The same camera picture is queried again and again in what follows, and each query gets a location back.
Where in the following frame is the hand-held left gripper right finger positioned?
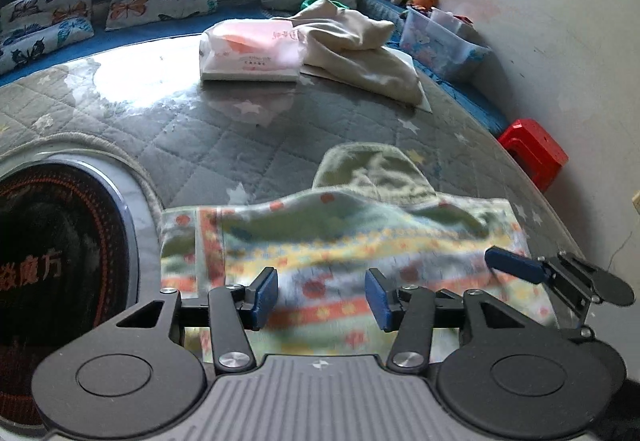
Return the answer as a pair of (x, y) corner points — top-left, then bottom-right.
(366, 268), (544, 373)

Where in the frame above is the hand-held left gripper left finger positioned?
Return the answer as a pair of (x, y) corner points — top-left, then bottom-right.
(116, 267), (280, 373)

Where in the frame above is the pink white tissue pack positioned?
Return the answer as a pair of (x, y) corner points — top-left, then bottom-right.
(199, 18), (304, 83)

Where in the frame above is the clear plastic storage box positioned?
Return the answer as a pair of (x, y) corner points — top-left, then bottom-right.
(399, 6), (492, 82)

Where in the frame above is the red plastic stool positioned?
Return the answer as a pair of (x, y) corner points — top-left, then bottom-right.
(497, 118), (570, 192)

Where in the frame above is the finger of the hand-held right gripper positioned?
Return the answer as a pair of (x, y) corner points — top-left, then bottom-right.
(484, 245), (637, 340)

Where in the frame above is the cream cloth garment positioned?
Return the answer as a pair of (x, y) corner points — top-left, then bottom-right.
(290, 0), (422, 108)

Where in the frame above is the round black induction hob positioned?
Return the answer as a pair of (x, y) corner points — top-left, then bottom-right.
(0, 160), (141, 422)

